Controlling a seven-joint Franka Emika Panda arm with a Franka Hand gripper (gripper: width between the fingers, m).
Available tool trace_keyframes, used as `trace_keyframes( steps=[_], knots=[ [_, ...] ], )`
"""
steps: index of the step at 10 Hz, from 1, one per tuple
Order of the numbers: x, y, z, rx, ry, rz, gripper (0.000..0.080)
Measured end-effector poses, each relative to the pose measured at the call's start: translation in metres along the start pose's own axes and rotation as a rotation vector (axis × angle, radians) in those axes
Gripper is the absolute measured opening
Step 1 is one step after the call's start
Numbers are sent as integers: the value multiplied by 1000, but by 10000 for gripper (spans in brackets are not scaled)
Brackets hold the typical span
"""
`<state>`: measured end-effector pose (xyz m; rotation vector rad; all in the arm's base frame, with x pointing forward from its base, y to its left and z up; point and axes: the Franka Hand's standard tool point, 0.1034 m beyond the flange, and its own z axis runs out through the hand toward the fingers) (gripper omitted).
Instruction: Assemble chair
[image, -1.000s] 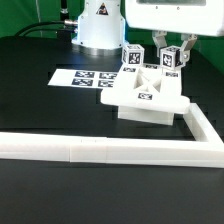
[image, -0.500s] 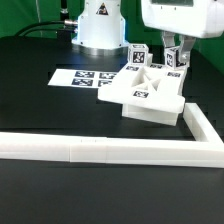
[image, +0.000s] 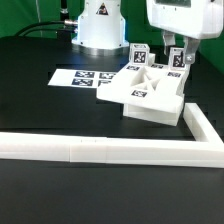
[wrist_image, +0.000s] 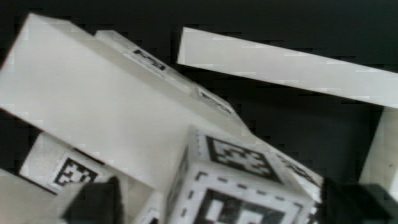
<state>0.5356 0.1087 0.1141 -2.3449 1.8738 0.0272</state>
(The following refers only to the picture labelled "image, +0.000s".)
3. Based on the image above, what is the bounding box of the black cable bundle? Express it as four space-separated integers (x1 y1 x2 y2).
13 19 79 38

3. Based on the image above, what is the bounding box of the white chair back frame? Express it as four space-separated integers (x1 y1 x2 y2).
96 63 189 113

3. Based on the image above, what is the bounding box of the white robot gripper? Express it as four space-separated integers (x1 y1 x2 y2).
146 0 224 64

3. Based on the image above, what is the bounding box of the white marker sheet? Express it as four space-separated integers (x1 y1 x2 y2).
48 69 116 89

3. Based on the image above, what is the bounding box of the white U-shaped fixture frame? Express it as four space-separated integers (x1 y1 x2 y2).
0 103 224 168

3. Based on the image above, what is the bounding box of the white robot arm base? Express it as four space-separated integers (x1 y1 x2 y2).
71 0 148 56

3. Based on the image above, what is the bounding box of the white tagged cube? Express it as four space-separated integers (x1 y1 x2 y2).
168 47 185 70
129 43 150 65

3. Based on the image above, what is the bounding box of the black antenna post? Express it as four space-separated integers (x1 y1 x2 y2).
57 0 71 42

